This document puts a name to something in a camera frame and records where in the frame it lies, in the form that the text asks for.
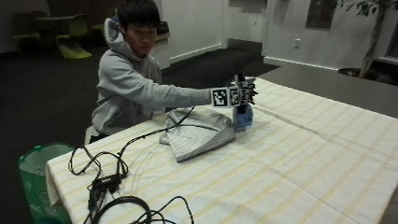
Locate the blue plastic bottle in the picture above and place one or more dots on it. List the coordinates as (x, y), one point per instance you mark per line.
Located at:
(242, 117)

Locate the white marker cube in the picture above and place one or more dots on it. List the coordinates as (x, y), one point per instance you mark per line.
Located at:
(225, 96)

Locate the grey striped folded cloth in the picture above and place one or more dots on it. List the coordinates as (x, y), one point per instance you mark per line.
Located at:
(198, 132)

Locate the striped white yellow tablecloth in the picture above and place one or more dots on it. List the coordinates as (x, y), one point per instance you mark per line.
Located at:
(257, 161)

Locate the dark planter pot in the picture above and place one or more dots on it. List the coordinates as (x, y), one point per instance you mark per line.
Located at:
(365, 74)

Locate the the person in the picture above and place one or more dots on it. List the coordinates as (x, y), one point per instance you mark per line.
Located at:
(128, 77)

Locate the indoor tree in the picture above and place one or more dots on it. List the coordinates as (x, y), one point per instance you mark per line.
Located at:
(373, 31)

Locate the yellow-green chair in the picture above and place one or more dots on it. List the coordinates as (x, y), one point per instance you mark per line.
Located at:
(25, 37)
(72, 40)

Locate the dark round table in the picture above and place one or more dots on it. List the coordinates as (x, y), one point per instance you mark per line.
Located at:
(53, 21)

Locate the green shopping bag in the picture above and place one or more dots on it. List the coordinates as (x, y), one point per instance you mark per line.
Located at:
(41, 183)

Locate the white wall outlet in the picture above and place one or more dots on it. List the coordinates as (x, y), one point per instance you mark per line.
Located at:
(297, 43)

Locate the dark wall frame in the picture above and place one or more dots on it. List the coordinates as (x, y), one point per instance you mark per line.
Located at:
(319, 13)

